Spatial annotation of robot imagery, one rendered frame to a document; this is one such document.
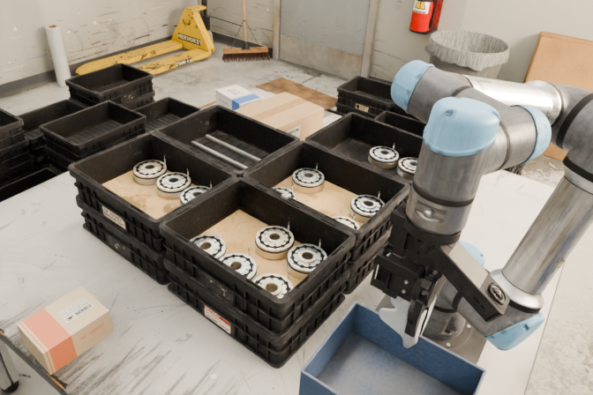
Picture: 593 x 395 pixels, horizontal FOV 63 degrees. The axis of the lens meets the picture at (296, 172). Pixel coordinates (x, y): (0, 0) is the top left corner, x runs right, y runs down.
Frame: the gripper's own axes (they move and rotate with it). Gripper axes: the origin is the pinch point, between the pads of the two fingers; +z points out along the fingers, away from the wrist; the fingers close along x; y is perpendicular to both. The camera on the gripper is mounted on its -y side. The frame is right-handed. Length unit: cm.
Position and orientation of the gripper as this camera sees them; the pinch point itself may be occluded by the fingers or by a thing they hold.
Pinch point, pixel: (414, 340)
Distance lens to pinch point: 75.3
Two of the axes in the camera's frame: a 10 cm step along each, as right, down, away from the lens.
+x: -5.8, 3.3, -7.4
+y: -8.1, -3.5, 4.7
